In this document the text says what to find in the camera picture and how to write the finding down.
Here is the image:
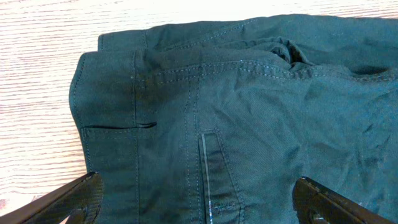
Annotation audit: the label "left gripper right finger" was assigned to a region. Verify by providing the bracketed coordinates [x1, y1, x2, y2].
[292, 177, 394, 224]

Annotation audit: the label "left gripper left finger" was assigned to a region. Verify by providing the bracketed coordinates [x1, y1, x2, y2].
[1, 172, 103, 224]

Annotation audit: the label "dark green shorts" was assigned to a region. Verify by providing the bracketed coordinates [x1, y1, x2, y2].
[69, 15, 397, 223]

